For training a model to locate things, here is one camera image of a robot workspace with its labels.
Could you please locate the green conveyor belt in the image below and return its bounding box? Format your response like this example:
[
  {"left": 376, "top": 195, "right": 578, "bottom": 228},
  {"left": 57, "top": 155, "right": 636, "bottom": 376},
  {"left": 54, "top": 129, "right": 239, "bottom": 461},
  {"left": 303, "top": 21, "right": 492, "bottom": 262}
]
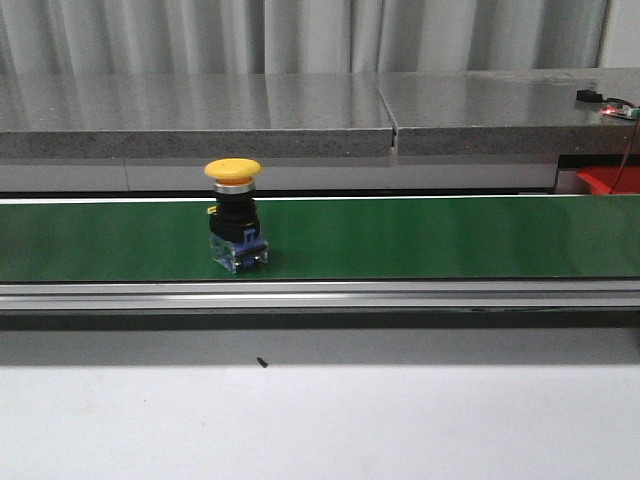
[{"left": 1, "top": 195, "right": 639, "bottom": 283}]

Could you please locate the right grey stone slab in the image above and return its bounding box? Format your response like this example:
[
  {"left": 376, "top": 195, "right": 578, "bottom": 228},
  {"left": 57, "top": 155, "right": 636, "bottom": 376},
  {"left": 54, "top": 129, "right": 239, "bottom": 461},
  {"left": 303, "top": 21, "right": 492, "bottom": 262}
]
[{"left": 377, "top": 68, "right": 639, "bottom": 156}]

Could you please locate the grey stone slab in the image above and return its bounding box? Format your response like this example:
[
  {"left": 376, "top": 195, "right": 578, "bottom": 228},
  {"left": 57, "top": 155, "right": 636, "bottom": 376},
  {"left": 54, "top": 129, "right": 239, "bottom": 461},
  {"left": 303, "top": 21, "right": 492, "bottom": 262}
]
[
  {"left": 377, "top": 68, "right": 639, "bottom": 156},
  {"left": 1, "top": 74, "right": 394, "bottom": 159}
]

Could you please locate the red plastic bin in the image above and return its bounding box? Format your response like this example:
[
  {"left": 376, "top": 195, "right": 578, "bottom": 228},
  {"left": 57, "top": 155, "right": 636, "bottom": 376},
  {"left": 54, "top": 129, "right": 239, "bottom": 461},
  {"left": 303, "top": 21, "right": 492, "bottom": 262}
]
[{"left": 577, "top": 166, "right": 640, "bottom": 195}]

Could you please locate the small black device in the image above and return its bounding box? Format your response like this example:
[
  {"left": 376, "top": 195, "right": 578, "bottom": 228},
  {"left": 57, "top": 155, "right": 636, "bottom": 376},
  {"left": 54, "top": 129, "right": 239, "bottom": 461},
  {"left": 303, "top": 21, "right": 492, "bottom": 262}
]
[{"left": 576, "top": 89, "right": 604, "bottom": 103}]

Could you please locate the left grey stone slab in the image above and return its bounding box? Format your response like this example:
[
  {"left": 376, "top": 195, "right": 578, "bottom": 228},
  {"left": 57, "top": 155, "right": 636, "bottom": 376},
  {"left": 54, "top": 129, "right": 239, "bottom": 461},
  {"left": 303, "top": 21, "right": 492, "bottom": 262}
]
[{"left": 1, "top": 74, "right": 394, "bottom": 159}]

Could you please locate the circuit board with red light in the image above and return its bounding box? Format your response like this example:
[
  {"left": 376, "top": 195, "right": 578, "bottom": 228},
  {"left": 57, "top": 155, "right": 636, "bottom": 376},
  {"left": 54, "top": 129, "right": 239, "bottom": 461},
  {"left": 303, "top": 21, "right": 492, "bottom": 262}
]
[{"left": 601, "top": 101, "right": 639, "bottom": 121}]

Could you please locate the grey pleated curtain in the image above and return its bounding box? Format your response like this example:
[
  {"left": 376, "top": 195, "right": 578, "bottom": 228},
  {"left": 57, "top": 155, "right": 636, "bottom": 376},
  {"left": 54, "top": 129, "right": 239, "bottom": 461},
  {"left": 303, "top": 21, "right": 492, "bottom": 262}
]
[{"left": 1, "top": 1, "right": 611, "bottom": 75}]

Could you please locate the aluminium conveyor frame rail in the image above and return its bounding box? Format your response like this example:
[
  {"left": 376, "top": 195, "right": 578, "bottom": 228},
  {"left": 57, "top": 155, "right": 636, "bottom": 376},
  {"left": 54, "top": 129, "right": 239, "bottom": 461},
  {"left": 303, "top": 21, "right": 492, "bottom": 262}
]
[{"left": 1, "top": 278, "right": 639, "bottom": 313}]

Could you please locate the thin red wire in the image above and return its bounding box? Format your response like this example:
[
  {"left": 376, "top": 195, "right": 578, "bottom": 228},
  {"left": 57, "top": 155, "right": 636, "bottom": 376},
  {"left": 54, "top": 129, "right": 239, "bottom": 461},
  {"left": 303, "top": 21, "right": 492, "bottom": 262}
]
[{"left": 610, "top": 117, "right": 640, "bottom": 194}]

